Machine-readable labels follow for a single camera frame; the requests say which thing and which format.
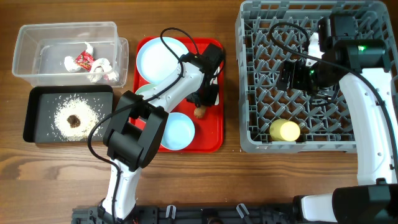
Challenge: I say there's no red plastic tray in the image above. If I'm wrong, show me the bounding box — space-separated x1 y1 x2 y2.
129 37 224 153

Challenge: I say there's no light blue bowl with crumbs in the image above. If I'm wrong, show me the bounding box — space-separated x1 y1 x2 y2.
161 112 195 151

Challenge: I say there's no yellow plastic cup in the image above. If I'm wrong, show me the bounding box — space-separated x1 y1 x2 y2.
270 119 300 141

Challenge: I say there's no large light blue plate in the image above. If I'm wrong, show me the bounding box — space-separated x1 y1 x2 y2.
136 37 179 84

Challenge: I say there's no light green bowl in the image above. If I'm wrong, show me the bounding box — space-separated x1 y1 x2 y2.
135 83 156 95

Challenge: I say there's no red snack wrapper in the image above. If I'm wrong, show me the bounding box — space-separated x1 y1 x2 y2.
75 51 95 71

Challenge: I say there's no brown food scrap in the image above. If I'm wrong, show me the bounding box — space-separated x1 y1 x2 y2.
67 114 81 128

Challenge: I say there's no white tissue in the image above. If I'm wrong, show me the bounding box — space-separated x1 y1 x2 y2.
88 58 119 83

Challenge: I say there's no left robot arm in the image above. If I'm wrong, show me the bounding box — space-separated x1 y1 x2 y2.
98 44 224 223

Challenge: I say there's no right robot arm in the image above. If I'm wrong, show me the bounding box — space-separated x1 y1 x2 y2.
277 14 397 223

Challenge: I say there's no grey dishwasher rack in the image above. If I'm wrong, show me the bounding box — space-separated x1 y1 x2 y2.
235 1 397 153

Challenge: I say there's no pile of white rice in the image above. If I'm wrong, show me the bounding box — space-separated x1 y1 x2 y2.
52 94 104 142

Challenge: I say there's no crumpled white paper scrap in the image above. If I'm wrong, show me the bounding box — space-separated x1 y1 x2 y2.
64 42 93 72

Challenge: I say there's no black plastic tray bin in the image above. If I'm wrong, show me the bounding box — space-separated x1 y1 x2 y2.
23 85 113 143

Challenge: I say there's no clear plastic bin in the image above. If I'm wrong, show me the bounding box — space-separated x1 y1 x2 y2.
12 22 129 88

